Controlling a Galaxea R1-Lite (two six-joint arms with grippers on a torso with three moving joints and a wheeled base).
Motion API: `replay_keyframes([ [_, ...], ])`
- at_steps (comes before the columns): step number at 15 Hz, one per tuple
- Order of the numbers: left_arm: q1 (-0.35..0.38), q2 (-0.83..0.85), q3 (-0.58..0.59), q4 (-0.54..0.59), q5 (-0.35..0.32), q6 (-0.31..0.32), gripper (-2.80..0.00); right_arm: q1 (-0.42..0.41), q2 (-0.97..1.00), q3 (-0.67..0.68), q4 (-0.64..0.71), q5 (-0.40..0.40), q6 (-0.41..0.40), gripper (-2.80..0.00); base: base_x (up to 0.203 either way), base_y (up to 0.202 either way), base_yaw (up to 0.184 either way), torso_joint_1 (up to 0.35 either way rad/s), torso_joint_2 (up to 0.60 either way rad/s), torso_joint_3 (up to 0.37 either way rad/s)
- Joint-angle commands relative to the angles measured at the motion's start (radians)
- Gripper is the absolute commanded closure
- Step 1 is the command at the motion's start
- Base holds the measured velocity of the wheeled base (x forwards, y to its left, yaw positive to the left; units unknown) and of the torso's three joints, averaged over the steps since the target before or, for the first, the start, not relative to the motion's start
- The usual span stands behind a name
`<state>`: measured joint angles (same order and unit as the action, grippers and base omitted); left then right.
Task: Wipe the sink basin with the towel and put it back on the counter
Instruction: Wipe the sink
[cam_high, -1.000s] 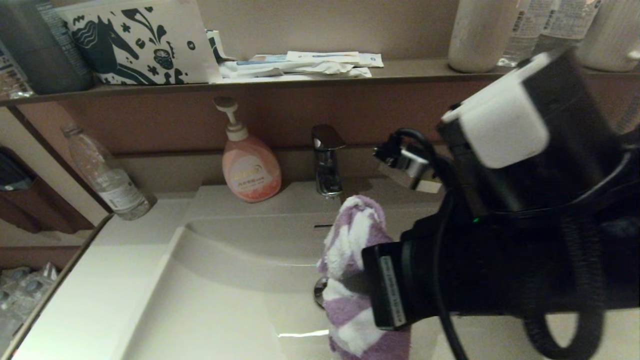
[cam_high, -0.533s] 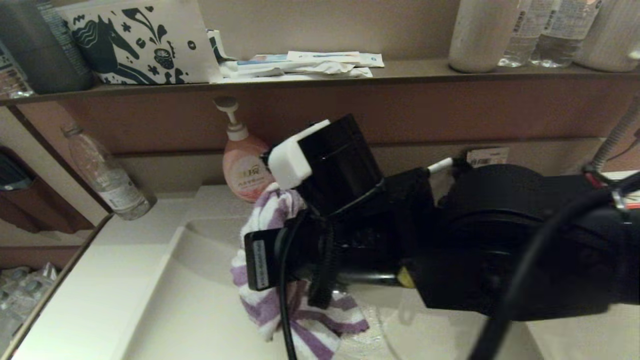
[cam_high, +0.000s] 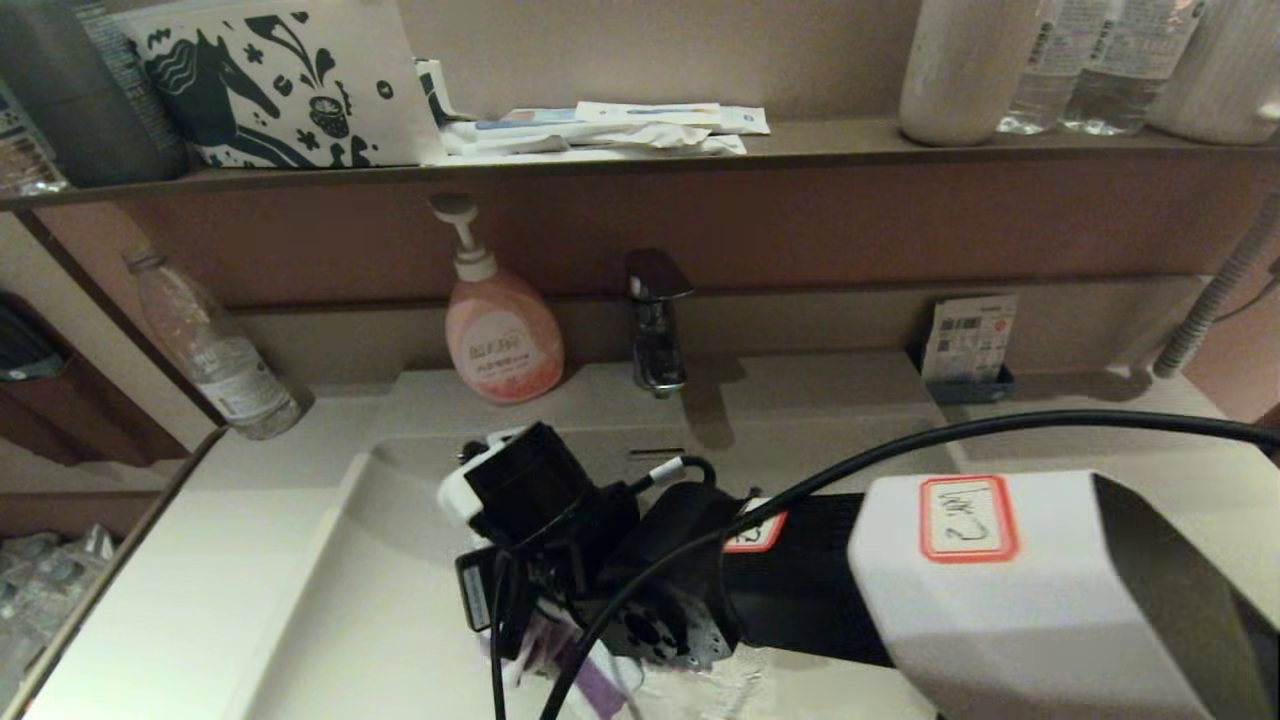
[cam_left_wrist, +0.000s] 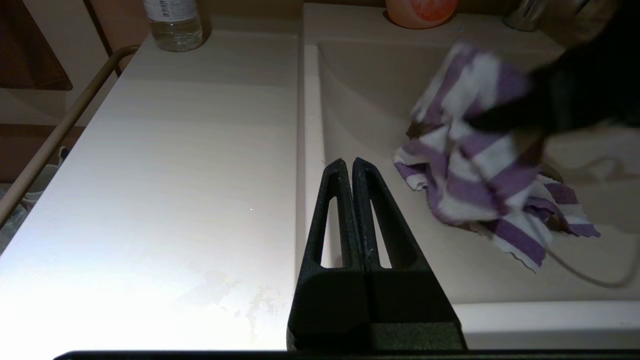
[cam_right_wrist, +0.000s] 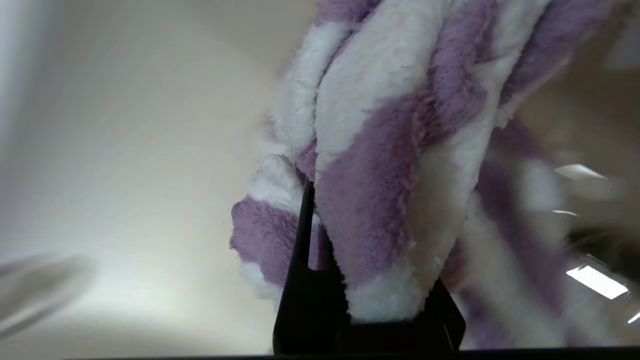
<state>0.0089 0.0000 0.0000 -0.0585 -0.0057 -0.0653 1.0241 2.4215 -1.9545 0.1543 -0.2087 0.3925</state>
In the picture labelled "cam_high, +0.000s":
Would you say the purple white striped towel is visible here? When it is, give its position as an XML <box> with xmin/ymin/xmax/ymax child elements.
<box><xmin>500</xmin><ymin>610</ymin><xmax>771</xmax><ymax>720</ymax></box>

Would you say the chrome lever faucet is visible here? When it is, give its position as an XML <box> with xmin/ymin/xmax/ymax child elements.
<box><xmin>625</xmin><ymin>248</ymin><xmax>696</xmax><ymax>399</ymax></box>

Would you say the white ceramic sink basin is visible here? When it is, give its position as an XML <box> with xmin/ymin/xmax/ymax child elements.
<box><xmin>235</xmin><ymin>350</ymin><xmax>1096</xmax><ymax>720</ymax></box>

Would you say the pink soap pump bottle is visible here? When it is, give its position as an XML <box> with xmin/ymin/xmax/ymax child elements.
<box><xmin>430</xmin><ymin>193</ymin><xmax>566</xmax><ymax>406</ymax></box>

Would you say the clear plastic water bottle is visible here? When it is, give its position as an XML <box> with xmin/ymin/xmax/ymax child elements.
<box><xmin>997</xmin><ymin>0</ymin><xmax>1093</xmax><ymax>135</ymax></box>
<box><xmin>122</xmin><ymin>250</ymin><xmax>313</xmax><ymax>441</ymax></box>
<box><xmin>1060</xmin><ymin>0</ymin><xmax>1203</xmax><ymax>137</ymax></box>

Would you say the crumpled white plastic wrapper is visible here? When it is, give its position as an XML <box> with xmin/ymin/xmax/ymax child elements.
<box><xmin>440</xmin><ymin>120</ymin><xmax>749</xmax><ymax>163</ymax></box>

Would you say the teal printed sachet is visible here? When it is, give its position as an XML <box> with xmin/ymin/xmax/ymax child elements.
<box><xmin>472</xmin><ymin>108</ymin><xmax>578</xmax><ymax>131</ymax></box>

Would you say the white toothbrush packet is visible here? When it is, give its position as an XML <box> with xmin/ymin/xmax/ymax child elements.
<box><xmin>574</xmin><ymin>100</ymin><xmax>771</xmax><ymax>136</ymax></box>

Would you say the blue white folded packet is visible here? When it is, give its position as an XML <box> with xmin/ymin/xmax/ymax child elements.
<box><xmin>412</xmin><ymin>58</ymin><xmax>473</xmax><ymax>126</ymax></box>

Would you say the dark blue small tray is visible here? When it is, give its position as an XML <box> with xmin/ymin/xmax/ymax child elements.
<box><xmin>910</xmin><ymin>345</ymin><xmax>1015</xmax><ymax>405</ymax></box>

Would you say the white card with QR code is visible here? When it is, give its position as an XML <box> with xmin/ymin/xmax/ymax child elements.
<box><xmin>922</xmin><ymin>294</ymin><xmax>1019</xmax><ymax>384</ymax></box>

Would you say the white box with horse print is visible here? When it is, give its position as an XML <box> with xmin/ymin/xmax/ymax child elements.
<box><xmin>110</xmin><ymin>0</ymin><xmax>441</xmax><ymax>169</ymax></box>

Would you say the clear crumpled plastic bag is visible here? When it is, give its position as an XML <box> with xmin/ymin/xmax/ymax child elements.
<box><xmin>0</xmin><ymin>525</ymin><xmax>121</xmax><ymax>691</ymax></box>

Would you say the dark grey ribbed object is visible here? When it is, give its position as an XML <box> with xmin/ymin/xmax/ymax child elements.
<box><xmin>0</xmin><ymin>300</ymin><xmax>71</xmax><ymax>383</ymax></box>

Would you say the white cylindrical cup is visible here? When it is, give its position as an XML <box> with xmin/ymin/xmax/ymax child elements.
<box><xmin>897</xmin><ymin>0</ymin><xmax>1043</xmax><ymax>147</ymax></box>

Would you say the clear jar with sachets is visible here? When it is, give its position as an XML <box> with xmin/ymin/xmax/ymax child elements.
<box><xmin>0</xmin><ymin>88</ymin><xmax>69</xmax><ymax>197</ymax></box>

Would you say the dark grey canister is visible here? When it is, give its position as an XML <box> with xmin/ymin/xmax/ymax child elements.
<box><xmin>0</xmin><ymin>0</ymin><xmax>186</xmax><ymax>189</ymax></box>

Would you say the white ribbed kettle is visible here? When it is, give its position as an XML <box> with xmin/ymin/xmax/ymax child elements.
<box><xmin>1147</xmin><ymin>0</ymin><xmax>1280</xmax><ymax>145</ymax></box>

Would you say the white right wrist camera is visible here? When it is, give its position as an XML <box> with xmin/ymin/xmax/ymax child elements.
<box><xmin>437</xmin><ymin>428</ymin><xmax>531</xmax><ymax>529</ymax></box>

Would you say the black cable with white plug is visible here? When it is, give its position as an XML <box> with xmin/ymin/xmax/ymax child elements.
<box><xmin>630</xmin><ymin>455</ymin><xmax>717</xmax><ymax>496</ymax></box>

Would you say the brown wall shelf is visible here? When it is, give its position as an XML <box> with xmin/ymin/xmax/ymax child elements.
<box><xmin>0</xmin><ymin>117</ymin><xmax>1280</xmax><ymax>213</ymax></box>

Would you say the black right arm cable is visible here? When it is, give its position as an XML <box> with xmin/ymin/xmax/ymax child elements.
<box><xmin>540</xmin><ymin>408</ymin><xmax>1280</xmax><ymax>720</ymax></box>

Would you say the grey corrugated hose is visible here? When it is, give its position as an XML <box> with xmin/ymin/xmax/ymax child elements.
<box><xmin>1153</xmin><ymin>195</ymin><xmax>1280</xmax><ymax>379</ymax></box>

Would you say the thin grey cord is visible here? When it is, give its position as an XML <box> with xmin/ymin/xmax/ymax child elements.
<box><xmin>1215</xmin><ymin>270</ymin><xmax>1280</xmax><ymax>323</ymax></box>

